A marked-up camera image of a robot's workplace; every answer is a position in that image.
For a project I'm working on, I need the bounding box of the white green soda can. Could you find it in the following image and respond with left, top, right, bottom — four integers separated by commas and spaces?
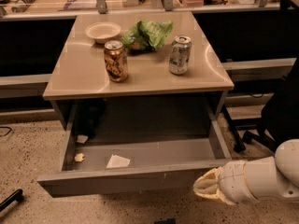
169, 35, 192, 75

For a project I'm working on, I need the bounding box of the small white paper piece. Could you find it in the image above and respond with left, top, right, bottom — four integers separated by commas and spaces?
77, 134, 89, 144

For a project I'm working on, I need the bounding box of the brown soda can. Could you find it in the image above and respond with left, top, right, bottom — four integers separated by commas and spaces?
104, 40, 128, 82

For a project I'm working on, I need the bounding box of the long background workbench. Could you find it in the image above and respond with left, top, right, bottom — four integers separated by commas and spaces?
1, 0, 299, 118

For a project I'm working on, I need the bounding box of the black office chair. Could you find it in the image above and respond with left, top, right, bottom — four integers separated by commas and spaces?
243, 59, 299, 152

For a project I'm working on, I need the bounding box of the black floor cable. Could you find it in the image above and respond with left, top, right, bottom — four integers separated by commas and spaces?
0, 125, 13, 138

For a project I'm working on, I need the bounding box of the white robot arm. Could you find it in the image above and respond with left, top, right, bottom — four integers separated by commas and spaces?
193, 139, 299, 205

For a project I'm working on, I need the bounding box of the black bar on floor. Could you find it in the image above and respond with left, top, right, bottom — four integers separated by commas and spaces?
0, 189, 24, 212

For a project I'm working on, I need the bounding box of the white bowl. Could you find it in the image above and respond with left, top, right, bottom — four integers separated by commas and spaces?
85, 22, 121, 44

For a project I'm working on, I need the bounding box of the green chip bag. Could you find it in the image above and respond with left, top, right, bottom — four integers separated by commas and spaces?
121, 21, 173, 51

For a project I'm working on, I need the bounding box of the small yellow crumpled scrap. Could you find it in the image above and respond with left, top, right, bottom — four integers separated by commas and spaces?
74, 153, 85, 162

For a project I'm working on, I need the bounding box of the white paper scrap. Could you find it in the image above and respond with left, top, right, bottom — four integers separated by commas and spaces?
107, 154, 131, 168

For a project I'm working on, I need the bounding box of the grey top drawer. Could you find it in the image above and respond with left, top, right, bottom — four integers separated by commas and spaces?
37, 95, 231, 197

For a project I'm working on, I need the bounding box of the beige-top drawer cabinet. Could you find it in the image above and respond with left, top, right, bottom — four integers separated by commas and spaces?
43, 11, 234, 124

